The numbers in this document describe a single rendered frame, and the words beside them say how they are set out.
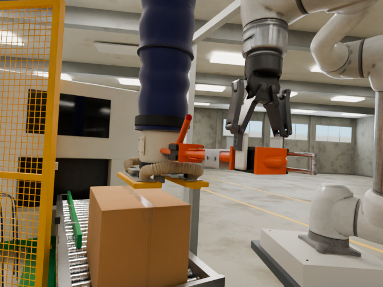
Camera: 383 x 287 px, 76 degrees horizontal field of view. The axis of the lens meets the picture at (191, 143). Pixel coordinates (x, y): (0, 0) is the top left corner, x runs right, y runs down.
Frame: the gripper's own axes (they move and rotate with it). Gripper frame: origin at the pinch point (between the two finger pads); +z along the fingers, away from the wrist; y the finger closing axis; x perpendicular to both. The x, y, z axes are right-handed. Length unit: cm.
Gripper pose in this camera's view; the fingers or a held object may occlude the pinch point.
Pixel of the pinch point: (259, 156)
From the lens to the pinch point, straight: 51.5
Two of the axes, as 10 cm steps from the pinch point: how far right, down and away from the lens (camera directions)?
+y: -9.0, -0.6, -4.3
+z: -0.5, 10.0, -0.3
